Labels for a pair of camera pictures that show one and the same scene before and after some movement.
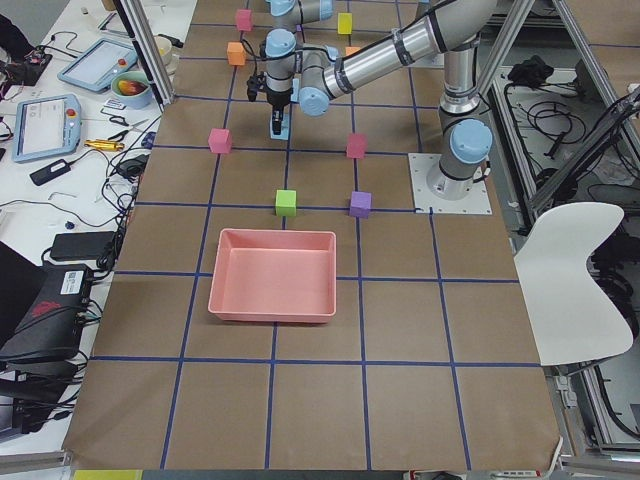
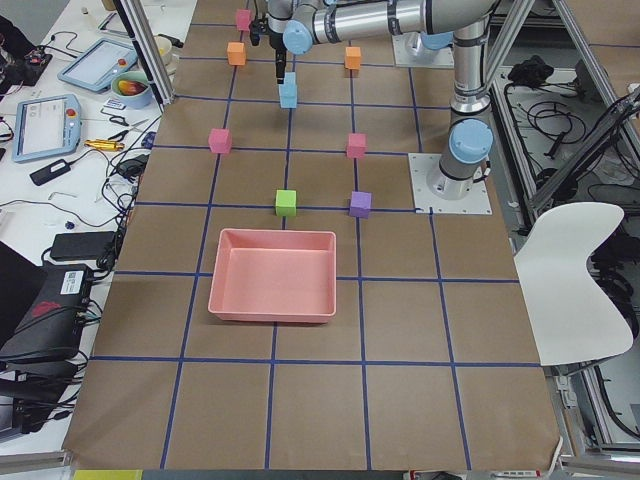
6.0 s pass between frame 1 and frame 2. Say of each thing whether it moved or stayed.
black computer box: stayed
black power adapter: stayed
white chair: stayed
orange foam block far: stayed
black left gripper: moved
